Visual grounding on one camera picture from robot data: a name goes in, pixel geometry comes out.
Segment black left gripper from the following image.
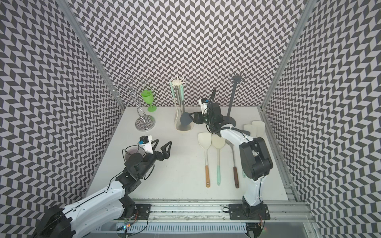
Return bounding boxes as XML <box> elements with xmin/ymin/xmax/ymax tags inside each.
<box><xmin>138</xmin><ymin>139</ymin><xmax>172</xmax><ymax>179</ymax></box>

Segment white spatula wooden handle rack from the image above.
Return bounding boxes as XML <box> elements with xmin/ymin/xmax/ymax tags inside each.
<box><xmin>198</xmin><ymin>132</ymin><xmax>211</xmax><ymax>188</ymax></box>

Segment white spatula mint handle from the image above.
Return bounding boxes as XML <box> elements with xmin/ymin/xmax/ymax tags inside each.
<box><xmin>212</xmin><ymin>135</ymin><xmax>225</xmax><ymax>186</ymax></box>

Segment cream spatula cream handle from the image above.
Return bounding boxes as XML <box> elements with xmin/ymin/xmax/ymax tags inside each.
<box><xmin>170</xmin><ymin>82</ymin><xmax>179</xmax><ymax>124</ymax></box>

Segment steel spoon brown handle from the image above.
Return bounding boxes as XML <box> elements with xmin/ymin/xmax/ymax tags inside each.
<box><xmin>226</xmin><ymin>141</ymin><xmax>239</xmax><ymax>188</ymax></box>

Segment grey turner mint handle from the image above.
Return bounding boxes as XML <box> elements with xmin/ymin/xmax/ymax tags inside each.
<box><xmin>180</xmin><ymin>112</ymin><xmax>193</xmax><ymax>127</ymax></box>

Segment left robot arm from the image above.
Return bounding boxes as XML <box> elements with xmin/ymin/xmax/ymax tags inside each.
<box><xmin>32</xmin><ymin>136</ymin><xmax>172</xmax><ymax>238</ymax></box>

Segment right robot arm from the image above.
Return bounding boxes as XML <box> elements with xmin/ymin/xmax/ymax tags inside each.
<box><xmin>191</xmin><ymin>90</ymin><xmax>273</xmax><ymax>221</ymax></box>

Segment dark grey utensil rack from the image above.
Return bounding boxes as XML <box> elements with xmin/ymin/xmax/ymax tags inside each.
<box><xmin>223</xmin><ymin>74</ymin><xmax>244</xmax><ymax>126</ymax></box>

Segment cream utensil rack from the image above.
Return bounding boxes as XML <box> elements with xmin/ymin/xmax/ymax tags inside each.
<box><xmin>170</xmin><ymin>77</ymin><xmax>193</xmax><ymax>132</ymax></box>

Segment pink ceramic cup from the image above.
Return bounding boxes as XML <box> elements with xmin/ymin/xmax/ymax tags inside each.
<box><xmin>122</xmin><ymin>145</ymin><xmax>145</xmax><ymax>162</ymax></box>

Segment green plastic goblet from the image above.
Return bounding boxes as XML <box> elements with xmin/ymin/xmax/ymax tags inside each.
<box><xmin>141</xmin><ymin>90</ymin><xmax>157</xmax><ymax>112</ymax></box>

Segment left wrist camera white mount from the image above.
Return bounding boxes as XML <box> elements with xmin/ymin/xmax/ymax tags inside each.
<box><xmin>139</xmin><ymin>135</ymin><xmax>153</xmax><ymax>154</ymax></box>

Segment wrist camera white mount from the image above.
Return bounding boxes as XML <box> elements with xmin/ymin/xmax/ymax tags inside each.
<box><xmin>198</xmin><ymin>98</ymin><xmax>209</xmax><ymax>115</ymax></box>
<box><xmin>139</xmin><ymin>135</ymin><xmax>153</xmax><ymax>154</ymax></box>

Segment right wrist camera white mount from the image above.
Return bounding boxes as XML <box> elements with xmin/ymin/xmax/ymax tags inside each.
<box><xmin>198</xmin><ymin>98</ymin><xmax>209</xmax><ymax>115</ymax></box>

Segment chrome wire glass rack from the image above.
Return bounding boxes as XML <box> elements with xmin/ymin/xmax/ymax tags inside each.
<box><xmin>112</xmin><ymin>77</ymin><xmax>155</xmax><ymax>132</ymax></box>

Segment metal base rail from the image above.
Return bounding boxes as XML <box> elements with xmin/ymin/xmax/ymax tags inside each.
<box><xmin>93</xmin><ymin>199</ymin><xmax>321</xmax><ymax>238</ymax></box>

